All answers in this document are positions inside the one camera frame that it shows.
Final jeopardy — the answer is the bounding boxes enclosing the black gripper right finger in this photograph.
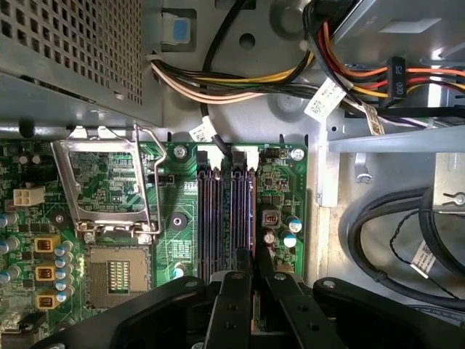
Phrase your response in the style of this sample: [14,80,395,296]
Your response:
[257,249,465,349]

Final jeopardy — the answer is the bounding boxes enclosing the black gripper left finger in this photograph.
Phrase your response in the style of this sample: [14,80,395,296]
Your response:
[31,249,254,349]

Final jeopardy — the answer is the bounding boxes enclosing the black RAM slot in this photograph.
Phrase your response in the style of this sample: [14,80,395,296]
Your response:
[211,145,225,278]
[242,147,257,252]
[198,145,212,283]
[230,147,243,272]

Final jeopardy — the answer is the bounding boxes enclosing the CPU socket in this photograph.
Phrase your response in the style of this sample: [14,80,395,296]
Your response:
[83,243,154,310]

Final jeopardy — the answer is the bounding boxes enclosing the green motherboard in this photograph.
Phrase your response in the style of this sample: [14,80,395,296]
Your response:
[0,140,310,330]

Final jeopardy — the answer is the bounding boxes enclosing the yellow square inductor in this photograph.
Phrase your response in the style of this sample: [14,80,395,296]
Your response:
[35,293,60,310]
[33,234,62,256]
[35,264,58,284]

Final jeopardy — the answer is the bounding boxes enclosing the black open PC case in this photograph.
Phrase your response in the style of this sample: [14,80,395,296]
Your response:
[0,0,465,321]

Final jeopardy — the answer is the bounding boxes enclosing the metal socket cover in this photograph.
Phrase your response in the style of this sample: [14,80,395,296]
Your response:
[50,125,152,236]

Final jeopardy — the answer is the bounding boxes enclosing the white four-pin power socket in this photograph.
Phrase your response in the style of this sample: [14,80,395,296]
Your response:
[13,186,47,207]

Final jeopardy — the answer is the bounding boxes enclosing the blue plastic chassis clip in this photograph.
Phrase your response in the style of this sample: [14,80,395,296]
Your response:
[172,19,190,41]

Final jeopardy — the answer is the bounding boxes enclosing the grey metal drive cage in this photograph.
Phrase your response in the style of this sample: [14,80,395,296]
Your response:
[326,0,465,48]

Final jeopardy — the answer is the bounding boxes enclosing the grey power supply unit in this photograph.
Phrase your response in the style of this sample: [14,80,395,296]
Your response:
[0,0,164,129]

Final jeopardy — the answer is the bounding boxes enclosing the thick black cable loop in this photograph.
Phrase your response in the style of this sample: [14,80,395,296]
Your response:
[347,187,465,313]

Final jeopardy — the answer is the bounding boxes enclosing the wire locking lever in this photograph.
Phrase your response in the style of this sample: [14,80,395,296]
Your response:
[132,122,168,236]

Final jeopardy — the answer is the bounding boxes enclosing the yellow black tan wire bundle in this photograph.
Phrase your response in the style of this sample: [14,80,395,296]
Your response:
[148,49,317,107]

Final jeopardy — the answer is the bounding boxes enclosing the orange red yellow power wires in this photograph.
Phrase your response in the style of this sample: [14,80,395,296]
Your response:
[303,0,465,110]

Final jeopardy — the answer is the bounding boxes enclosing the thin black labelled cable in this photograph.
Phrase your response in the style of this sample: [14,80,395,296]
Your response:
[201,0,233,158]

